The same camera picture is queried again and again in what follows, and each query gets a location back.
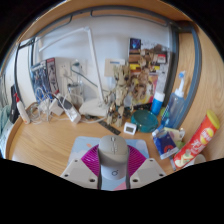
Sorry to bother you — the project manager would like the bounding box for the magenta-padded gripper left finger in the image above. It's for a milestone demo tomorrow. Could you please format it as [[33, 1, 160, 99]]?
[[59, 143, 103, 190]]

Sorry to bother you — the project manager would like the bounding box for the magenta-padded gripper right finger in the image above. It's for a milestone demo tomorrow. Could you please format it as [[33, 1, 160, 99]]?
[[124, 143, 167, 190]]

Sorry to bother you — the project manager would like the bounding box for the grey white computer mouse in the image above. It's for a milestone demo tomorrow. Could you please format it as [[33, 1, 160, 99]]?
[[97, 134, 130, 181]]

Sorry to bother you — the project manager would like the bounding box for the blue drink carton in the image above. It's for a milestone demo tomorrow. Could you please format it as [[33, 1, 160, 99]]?
[[151, 128, 180, 160]]

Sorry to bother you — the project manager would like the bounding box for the small white digital clock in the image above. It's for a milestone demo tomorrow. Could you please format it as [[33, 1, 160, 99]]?
[[123, 121, 138, 136]]

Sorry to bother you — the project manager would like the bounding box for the black ruler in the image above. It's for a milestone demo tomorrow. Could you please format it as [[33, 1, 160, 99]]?
[[98, 119, 122, 136]]

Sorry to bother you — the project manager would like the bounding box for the red chips can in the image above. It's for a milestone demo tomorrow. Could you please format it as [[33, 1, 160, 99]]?
[[173, 109, 221, 169]]

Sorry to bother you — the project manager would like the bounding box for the white power strip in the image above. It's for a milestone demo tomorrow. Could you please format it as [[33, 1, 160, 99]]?
[[58, 94, 82, 124]]

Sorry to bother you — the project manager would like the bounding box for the white power adapter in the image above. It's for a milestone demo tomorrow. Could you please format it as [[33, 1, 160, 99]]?
[[49, 96, 66, 117]]

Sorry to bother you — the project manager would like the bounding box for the blue spray bottle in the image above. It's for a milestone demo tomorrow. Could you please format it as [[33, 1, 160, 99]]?
[[160, 70, 187, 129]]

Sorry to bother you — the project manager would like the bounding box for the steel cup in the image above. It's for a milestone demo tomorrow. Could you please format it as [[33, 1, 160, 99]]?
[[68, 83, 84, 99]]

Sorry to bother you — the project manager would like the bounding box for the white red pump lotion bottle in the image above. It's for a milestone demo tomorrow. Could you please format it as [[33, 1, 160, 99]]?
[[13, 92, 32, 125]]

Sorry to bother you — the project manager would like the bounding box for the brown tree creature figure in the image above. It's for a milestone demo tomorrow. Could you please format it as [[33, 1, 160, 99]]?
[[105, 63, 134, 128]]

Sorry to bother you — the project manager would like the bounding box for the teal blanket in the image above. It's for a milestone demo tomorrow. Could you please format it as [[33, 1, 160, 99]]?
[[0, 104, 13, 134]]

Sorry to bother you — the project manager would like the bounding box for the black bag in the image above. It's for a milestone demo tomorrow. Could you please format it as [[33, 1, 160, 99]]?
[[8, 83, 20, 124]]

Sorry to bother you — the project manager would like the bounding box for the blue robot model kit box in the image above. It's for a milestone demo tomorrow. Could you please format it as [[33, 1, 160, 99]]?
[[29, 57, 61, 103]]

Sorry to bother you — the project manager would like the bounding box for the white desk lamp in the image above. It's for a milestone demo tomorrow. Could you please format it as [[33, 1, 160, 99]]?
[[38, 26, 111, 118]]

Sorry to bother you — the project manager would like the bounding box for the wooden shelf unit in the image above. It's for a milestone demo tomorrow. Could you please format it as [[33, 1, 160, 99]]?
[[19, 0, 194, 41]]

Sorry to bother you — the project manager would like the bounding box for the white cable bundle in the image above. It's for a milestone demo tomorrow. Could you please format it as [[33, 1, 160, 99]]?
[[28, 87, 56, 125]]

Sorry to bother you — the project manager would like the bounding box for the white wall socket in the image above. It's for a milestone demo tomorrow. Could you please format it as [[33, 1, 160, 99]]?
[[59, 63, 73, 79]]

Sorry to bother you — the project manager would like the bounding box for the black cable teal plug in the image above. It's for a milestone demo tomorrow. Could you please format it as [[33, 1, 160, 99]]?
[[70, 60, 101, 89]]

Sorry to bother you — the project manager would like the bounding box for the white blue wall card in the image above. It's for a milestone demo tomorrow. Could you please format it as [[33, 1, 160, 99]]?
[[104, 58, 126, 78]]

